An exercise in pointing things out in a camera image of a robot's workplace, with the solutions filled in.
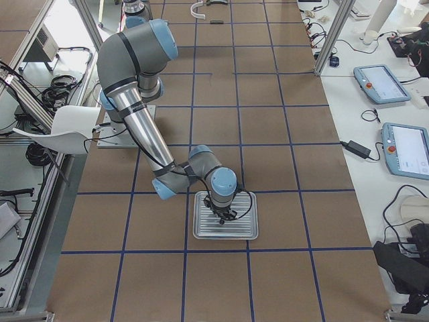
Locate blue teach pendant near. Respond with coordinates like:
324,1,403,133
381,123,428,180

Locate black brake pad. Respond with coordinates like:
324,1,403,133
210,20,224,25

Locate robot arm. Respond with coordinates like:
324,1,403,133
97,19,239,223
122,0,153,21

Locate ribbed metal tray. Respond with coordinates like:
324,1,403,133
193,191,259,240

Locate aluminium frame post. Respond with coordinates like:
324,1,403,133
314,0,355,76

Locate white plastic chair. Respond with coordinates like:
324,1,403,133
13,105,101,154

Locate white curved plastic part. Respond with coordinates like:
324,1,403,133
190,1,206,19

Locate dark brake shoe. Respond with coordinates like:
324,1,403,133
206,0,229,6

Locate blue teach pendant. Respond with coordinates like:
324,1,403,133
353,64,411,105
381,123,428,180

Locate blue teach pendant far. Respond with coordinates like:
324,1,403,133
353,64,411,105

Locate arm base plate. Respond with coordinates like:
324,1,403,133
97,105,157,149

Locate black power adapter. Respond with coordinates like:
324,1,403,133
341,140,371,159

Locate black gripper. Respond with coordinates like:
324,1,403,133
203,197,237,222

